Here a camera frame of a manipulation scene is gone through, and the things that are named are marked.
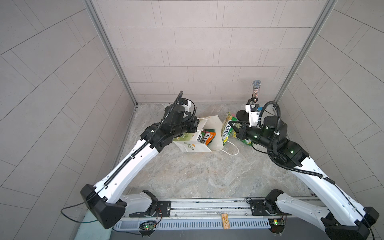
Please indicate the orange Fox's candy bag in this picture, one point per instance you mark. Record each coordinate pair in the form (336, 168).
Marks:
(207, 138)

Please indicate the teal cloth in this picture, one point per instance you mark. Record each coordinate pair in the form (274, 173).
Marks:
(92, 231)

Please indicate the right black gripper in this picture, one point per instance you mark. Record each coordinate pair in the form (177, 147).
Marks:
(243, 131)

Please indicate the small wooden tag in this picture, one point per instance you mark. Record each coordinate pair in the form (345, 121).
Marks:
(225, 221)

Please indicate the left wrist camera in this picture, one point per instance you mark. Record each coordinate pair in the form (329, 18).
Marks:
(188, 105)

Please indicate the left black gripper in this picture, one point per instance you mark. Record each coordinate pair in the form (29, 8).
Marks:
(192, 127)

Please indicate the left circuit board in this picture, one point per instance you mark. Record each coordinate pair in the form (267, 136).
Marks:
(148, 226)

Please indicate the right circuit board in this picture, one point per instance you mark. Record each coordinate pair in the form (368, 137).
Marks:
(277, 226)

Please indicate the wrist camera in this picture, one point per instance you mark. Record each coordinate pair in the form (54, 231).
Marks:
(253, 111)
(188, 105)

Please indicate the aluminium mounting rail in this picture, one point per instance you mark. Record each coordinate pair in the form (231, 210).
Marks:
(203, 214)

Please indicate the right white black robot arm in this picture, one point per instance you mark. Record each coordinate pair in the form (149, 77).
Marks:
(341, 217)

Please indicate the glitter microphone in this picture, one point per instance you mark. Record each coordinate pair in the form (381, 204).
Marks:
(256, 88)

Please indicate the black microphone stand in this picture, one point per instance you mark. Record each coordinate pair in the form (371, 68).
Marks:
(242, 115)

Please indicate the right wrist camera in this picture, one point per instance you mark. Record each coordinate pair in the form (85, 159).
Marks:
(253, 111)

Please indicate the white paper shopping bag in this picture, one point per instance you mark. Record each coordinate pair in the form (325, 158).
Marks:
(191, 142)

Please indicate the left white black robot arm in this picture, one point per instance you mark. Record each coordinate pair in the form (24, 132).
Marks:
(103, 199)

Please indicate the circuit board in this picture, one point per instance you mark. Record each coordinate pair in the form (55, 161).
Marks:
(277, 226)
(148, 226)

